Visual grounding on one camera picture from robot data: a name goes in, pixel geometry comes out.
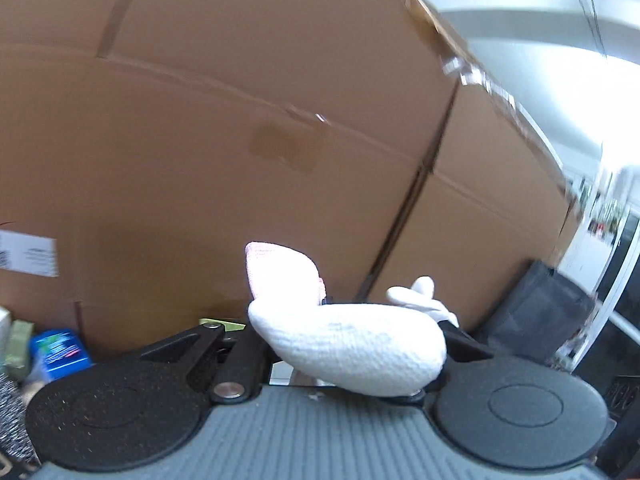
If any blue plastic gum container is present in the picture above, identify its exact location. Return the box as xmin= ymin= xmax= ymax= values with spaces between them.
xmin=28 ymin=330 xmax=93 ymax=384

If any steel wool scrubber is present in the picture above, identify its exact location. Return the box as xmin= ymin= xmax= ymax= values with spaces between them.
xmin=0 ymin=373 xmax=38 ymax=463

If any olive green small cube box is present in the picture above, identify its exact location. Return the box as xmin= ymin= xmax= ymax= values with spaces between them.
xmin=3 ymin=320 xmax=34 ymax=382

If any white orange medicine box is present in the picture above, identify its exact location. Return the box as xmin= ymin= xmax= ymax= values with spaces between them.
xmin=0 ymin=307 xmax=12 ymax=363

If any light green cardboard box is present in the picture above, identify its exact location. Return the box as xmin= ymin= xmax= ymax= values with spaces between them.
xmin=198 ymin=318 xmax=245 ymax=333

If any grey fabric bag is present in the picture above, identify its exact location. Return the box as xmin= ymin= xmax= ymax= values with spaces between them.
xmin=473 ymin=260 xmax=594 ymax=364

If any white shipping label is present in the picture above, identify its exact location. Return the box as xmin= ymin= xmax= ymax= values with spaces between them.
xmin=0 ymin=230 xmax=58 ymax=278

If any large brown cardboard sheet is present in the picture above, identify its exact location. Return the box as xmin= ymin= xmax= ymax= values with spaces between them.
xmin=1 ymin=0 xmax=579 ymax=354

